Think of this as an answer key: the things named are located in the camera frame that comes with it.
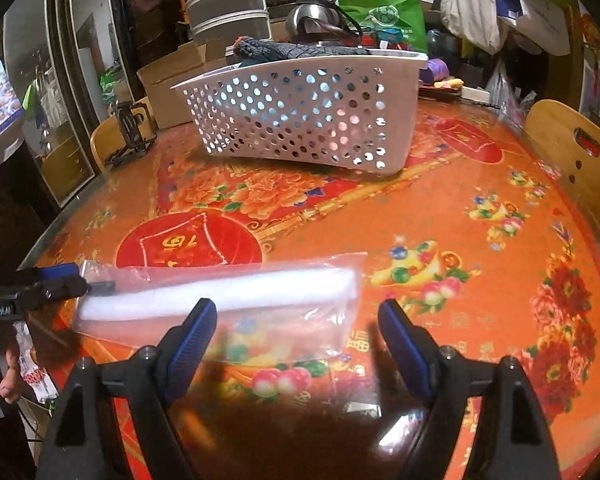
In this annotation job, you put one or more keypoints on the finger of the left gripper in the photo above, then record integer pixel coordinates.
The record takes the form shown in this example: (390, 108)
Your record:
(37, 295)
(41, 273)

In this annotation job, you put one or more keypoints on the wooden chair right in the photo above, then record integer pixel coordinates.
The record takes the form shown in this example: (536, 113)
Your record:
(572, 143)

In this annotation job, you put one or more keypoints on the cardboard box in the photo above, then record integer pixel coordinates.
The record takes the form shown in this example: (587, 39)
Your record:
(158, 78)

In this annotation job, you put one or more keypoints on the person's left hand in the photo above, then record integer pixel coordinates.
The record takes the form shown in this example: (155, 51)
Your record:
(10, 386)

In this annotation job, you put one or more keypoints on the grey knitted glove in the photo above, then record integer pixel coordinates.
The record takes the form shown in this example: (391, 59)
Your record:
(264, 51)

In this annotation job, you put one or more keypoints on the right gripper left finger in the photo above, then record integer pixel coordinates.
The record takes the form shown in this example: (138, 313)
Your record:
(153, 378)

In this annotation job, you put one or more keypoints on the purple tape roll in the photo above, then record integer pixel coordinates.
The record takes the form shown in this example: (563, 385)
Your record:
(436, 70)

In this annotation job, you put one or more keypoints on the black folding stand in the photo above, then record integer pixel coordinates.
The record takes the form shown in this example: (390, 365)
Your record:
(138, 130)

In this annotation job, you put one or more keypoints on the wooden chair left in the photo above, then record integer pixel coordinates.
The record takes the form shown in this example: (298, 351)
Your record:
(107, 137)

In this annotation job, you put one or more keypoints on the white perforated plastic basket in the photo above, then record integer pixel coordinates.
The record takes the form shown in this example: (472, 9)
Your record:
(349, 111)

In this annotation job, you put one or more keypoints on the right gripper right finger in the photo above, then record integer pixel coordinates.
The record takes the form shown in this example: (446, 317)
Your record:
(439, 377)

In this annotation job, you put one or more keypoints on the white foam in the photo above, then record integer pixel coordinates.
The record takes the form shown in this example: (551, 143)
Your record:
(268, 313)

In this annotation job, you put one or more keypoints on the grey stacked drawer tower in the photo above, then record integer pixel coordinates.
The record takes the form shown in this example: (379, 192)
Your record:
(228, 20)

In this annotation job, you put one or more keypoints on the wooden chair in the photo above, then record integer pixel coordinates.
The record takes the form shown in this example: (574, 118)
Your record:
(107, 137)
(572, 143)

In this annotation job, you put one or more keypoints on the green shopping bag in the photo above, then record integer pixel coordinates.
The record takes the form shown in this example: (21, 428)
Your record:
(388, 19)

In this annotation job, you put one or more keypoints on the white canvas tote bag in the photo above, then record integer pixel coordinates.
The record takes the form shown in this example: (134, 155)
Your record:
(475, 21)

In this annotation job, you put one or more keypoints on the steel kettle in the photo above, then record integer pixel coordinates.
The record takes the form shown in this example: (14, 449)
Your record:
(322, 22)

